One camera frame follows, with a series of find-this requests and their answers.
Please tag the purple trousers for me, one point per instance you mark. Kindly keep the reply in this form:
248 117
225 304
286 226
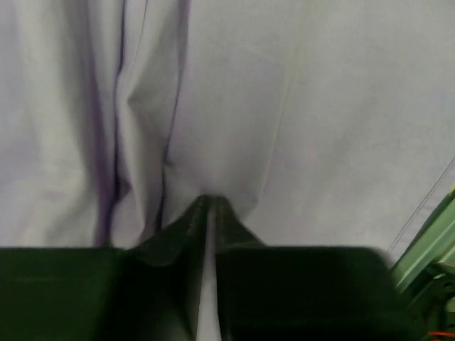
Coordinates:
323 123

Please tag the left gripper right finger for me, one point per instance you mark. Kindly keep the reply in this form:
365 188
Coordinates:
304 293

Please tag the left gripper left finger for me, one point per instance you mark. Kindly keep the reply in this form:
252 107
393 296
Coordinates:
149 292

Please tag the aluminium mounting rail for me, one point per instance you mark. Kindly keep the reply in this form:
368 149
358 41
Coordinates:
425 274

